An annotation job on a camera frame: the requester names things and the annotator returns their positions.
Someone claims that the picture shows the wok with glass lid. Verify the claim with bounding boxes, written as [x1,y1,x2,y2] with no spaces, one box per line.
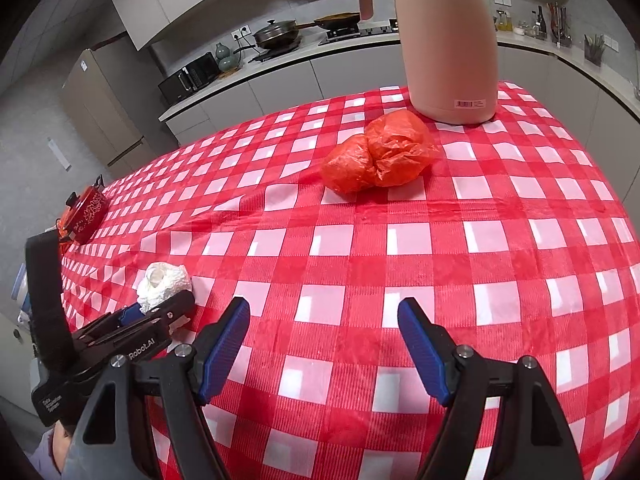
[252,19,303,51]

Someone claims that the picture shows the orange plastic bag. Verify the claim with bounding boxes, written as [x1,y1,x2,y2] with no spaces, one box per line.
[320,110,441,196]

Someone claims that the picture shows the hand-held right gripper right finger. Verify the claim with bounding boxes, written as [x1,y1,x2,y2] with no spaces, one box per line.
[397,297,586,480]

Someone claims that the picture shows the utensil holder with utensils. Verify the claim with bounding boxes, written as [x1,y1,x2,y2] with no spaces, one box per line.
[547,2,573,48]

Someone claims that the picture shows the beige refrigerator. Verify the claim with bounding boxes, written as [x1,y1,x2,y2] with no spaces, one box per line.
[62,35,166,168]

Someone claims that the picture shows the red patterned pot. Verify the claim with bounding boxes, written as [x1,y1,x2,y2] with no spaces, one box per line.
[55,175,110,246]

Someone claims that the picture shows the dark holder with knives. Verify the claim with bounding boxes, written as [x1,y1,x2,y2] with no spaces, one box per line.
[584,34,606,66]

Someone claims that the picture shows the grey upper cabinets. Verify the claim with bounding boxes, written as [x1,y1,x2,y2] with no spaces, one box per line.
[105,0,301,52]

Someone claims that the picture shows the white tissue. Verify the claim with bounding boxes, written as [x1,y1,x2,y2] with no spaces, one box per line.
[136,261,193,317]

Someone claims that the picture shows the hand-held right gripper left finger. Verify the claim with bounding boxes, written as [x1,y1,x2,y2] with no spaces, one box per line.
[62,296,251,480]

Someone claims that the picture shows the green gourd vase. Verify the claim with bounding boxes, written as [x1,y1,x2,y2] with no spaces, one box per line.
[215,42,236,73]

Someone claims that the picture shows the black induction cooker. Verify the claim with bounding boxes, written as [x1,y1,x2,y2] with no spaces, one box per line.
[247,42,303,63]

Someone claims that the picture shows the person's left forearm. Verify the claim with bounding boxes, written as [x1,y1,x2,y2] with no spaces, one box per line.
[30,422,78,480]

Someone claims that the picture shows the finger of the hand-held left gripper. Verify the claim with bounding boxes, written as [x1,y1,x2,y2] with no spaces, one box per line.
[107,290,196,361]
[72,304,147,346]

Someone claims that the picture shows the black microwave oven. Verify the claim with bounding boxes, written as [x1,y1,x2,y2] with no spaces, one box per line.
[158,51,219,107]

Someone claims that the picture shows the gas stove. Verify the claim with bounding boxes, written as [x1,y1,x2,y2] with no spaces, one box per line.
[320,19,401,46]

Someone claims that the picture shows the red checkered tablecloth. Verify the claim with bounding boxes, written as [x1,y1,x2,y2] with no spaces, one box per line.
[55,82,632,480]

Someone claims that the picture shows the pink thermos jug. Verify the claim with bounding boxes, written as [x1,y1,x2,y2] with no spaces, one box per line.
[357,0,499,126]

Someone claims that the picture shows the grey kitchen counter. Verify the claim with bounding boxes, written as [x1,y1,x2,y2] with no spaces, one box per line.
[158,27,640,148]

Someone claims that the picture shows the black frying pan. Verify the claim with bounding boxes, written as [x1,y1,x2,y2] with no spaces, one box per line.
[295,11,362,31]

